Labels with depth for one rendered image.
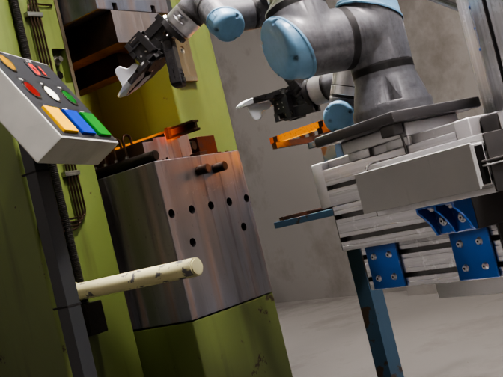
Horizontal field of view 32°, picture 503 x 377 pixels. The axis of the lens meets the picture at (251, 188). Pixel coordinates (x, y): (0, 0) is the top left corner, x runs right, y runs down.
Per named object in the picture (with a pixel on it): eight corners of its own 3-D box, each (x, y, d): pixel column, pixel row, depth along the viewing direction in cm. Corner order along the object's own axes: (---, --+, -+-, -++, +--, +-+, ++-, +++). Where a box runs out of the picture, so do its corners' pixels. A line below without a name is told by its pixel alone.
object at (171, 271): (207, 274, 211) (202, 253, 212) (192, 279, 207) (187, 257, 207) (85, 300, 238) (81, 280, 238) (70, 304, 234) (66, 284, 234)
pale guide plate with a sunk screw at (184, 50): (198, 80, 294) (186, 31, 294) (180, 81, 286) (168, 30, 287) (194, 82, 295) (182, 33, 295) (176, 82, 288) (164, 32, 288)
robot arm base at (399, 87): (451, 102, 164) (439, 50, 164) (392, 113, 155) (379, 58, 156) (397, 120, 176) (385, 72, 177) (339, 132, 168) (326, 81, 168)
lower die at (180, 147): (193, 158, 265) (186, 131, 265) (147, 164, 249) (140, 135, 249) (99, 188, 290) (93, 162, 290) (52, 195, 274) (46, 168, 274)
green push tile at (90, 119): (112, 135, 217) (92, 113, 218) (100, 134, 210) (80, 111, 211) (107, 140, 217) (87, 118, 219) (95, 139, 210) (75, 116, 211)
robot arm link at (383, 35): (425, 52, 163) (407, -19, 163) (361, 64, 158) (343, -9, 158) (394, 69, 174) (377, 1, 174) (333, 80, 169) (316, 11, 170)
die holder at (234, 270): (272, 291, 271) (238, 149, 273) (192, 320, 241) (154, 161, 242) (144, 314, 305) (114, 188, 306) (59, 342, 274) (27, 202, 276)
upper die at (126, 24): (165, 43, 266) (158, 13, 266) (118, 42, 250) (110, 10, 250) (74, 82, 291) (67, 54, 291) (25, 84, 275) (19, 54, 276)
